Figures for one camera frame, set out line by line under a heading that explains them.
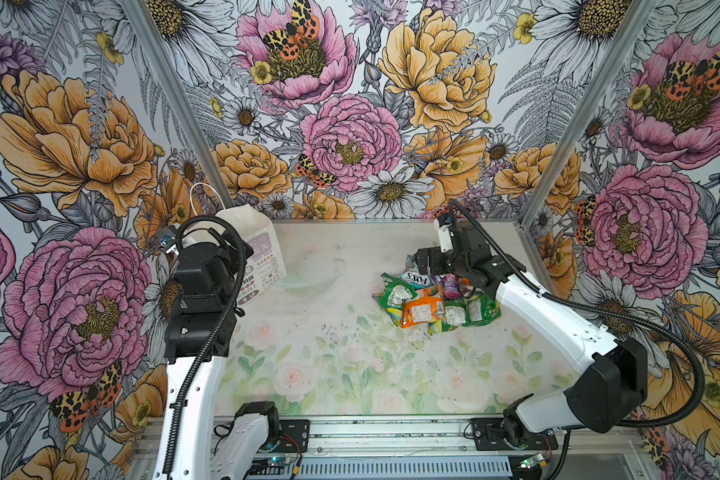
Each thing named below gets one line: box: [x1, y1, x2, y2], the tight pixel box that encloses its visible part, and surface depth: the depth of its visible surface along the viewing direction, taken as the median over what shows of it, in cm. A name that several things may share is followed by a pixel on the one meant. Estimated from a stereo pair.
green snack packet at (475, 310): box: [441, 293, 502, 332], surface depth 91 cm
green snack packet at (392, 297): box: [371, 272, 418, 328], surface depth 93 cm
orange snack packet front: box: [401, 289, 445, 329], surface depth 93 cm
